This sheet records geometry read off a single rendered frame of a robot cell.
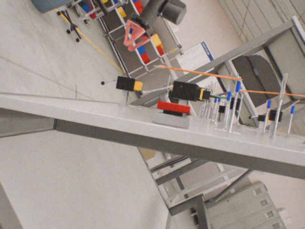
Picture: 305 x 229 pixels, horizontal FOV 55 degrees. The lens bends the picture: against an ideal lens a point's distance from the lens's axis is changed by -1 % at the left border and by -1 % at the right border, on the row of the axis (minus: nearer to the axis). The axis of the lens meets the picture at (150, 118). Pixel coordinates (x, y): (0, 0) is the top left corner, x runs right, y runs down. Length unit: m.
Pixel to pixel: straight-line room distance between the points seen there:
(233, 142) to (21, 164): 0.40
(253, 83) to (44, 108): 1.43
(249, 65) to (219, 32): 7.11
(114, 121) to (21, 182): 0.25
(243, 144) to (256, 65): 1.37
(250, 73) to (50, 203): 1.37
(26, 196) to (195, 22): 8.58
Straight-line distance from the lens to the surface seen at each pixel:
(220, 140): 0.41
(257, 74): 1.77
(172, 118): 0.44
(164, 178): 1.69
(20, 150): 0.64
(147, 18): 1.03
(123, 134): 0.56
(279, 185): 8.41
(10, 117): 0.54
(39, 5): 4.24
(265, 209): 7.90
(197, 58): 8.59
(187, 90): 0.70
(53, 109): 0.45
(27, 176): 0.62
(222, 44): 8.74
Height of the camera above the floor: 1.13
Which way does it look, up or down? 7 degrees down
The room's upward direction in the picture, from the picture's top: 63 degrees clockwise
